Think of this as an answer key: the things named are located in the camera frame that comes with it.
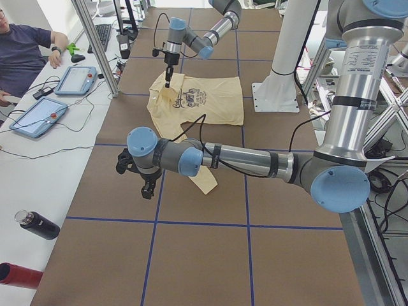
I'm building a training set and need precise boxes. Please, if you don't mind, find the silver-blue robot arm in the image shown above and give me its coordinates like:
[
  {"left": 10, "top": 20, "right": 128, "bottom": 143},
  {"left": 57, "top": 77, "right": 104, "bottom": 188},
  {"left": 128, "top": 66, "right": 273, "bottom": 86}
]
[
  {"left": 161, "top": 1, "right": 242, "bottom": 88},
  {"left": 126, "top": 1, "right": 407, "bottom": 213}
]

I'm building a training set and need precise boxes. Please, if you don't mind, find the blue teach pendant far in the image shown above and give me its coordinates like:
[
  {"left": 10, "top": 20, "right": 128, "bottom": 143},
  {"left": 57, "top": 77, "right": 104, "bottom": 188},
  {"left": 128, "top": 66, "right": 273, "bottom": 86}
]
[{"left": 54, "top": 66, "right": 98, "bottom": 96}]

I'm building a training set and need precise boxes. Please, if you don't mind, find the red cylinder bottle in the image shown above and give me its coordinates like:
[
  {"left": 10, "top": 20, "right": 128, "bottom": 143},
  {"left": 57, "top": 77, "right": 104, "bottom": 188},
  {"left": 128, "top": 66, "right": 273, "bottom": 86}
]
[{"left": 1, "top": 263, "right": 43, "bottom": 289}]

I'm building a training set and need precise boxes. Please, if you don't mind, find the blue teach pendant near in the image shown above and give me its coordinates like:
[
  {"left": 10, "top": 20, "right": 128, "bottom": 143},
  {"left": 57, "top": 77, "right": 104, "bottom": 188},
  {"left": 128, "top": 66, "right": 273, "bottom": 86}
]
[{"left": 9, "top": 97, "right": 68, "bottom": 138}]

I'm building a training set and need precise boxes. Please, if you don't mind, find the black keyboard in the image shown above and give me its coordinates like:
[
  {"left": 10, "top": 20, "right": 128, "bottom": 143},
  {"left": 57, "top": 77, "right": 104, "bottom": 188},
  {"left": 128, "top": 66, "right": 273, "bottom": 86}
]
[{"left": 94, "top": 24, "right": 112, "bottom": 52}]

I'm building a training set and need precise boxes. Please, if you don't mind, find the black water bottle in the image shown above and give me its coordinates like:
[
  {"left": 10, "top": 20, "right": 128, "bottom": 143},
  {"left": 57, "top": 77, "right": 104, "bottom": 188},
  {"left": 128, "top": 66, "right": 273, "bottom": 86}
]
[{"left": 15, "top": 210, "right": 60, "bottom": 240}]

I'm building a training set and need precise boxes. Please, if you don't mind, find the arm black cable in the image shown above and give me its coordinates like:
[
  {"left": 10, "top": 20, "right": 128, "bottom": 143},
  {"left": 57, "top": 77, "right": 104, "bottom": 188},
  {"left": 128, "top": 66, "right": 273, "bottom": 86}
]
[
  {"left": 153, "top": 12, "right": 198, "bottom": 59},
  {"left": 168, "top": 111, "right": 332, "bottom": 178}
]

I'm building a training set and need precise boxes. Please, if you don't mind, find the black computer mouse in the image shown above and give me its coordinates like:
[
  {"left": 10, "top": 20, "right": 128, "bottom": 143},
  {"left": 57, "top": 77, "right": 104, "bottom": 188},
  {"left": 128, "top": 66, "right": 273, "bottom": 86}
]
[{"left": 71, "top": 54, "right": 85, "bottom": 63}]

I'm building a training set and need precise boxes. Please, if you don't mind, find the seated person navy shirt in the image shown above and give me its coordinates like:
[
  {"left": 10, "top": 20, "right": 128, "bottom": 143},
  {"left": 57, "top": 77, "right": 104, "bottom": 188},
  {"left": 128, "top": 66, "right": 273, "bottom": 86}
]
[{"left": 1, "top": 11, "right": 68, "bottom": 106}]

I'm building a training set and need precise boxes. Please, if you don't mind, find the cream long-sleeve printed shirt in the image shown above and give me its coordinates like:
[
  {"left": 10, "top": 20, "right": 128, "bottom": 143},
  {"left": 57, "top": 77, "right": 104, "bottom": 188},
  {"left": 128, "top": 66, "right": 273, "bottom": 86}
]
[{"left": 147, "top": 71, "right": 245, "bottom": 196}]

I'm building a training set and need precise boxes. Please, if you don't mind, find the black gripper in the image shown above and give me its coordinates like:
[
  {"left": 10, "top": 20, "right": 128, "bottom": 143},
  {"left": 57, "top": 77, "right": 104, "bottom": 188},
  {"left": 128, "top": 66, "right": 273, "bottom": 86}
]
[
  {"left": 164, "top": 51, "right": 179, "bottom": 88},
  {"left": 138, "top": 168, "right": 162, "bottom": 198}
]

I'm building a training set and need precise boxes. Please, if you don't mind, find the blue teach pendant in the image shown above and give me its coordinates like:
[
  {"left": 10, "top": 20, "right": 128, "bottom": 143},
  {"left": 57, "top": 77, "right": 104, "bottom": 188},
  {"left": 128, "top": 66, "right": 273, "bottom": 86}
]
[
  {"left": 9, "top": 97, "right": 68, "bottom": 138},
  {"left": 54, "top": 66, "right": 98, "bottom": 96}
]

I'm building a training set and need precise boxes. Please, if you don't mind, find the green plastic tool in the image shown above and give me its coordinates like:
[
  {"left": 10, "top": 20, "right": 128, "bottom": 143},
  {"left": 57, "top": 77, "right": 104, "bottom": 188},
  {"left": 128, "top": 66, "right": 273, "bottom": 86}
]
[{"left": 66, "top": 43, "right": 80, "bottom": 55}]

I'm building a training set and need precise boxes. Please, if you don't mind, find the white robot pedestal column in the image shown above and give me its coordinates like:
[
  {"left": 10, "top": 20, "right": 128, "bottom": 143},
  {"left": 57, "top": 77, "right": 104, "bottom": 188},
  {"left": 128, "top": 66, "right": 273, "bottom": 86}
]
[{"left": 252, "top": 0, "right": 320, "bottom": 113}]

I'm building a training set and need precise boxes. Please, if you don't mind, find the aluminium frame post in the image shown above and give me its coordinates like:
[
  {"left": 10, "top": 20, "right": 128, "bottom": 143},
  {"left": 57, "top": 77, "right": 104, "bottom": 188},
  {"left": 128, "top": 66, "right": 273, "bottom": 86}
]
[{"left": 71, "top": 0, "right": 119, "bottom": 98}]

